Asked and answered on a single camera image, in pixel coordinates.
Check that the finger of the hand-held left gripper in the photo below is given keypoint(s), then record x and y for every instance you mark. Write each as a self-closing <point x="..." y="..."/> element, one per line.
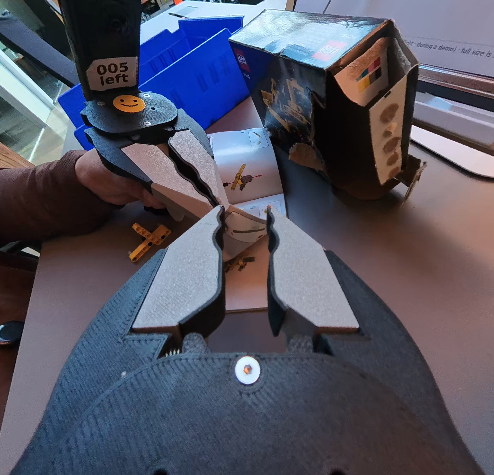
<point x="197" y="154"/>
<point x="169" y="181"/>

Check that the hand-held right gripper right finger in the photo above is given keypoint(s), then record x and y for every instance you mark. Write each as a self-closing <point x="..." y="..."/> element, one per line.
<point x="312" y="286"/>

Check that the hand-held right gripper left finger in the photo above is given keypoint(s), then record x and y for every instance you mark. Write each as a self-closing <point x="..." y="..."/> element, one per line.
<point x="185" y="282"/>

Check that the white instruction booklet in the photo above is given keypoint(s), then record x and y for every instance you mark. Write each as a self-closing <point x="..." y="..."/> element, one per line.
<point x="251" y="154"/>

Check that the person's left forearm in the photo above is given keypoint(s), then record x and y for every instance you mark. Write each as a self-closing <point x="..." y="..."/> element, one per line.
<point x="42" y="201"/>

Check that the yellow lego beam assembly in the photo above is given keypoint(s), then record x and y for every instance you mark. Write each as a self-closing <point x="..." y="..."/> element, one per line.
<point x="148" y="238"/>

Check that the torn dark cardboard lego box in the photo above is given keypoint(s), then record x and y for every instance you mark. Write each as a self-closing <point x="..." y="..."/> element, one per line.
<point x="293" y="89"/>

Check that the person's left hand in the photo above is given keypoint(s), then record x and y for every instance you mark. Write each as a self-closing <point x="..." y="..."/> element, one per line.
<point x="112" y="185"/>

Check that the blue plastic bin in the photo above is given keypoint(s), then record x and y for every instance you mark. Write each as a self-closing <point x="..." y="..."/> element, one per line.
<point x="208" y="69"/>

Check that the black railing bar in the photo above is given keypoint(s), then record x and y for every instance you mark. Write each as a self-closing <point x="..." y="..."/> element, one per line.
<point x="42" y="54"/>

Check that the wooden ledge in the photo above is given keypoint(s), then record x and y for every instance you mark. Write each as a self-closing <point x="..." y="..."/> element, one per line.
<point x="13" y="156"/>

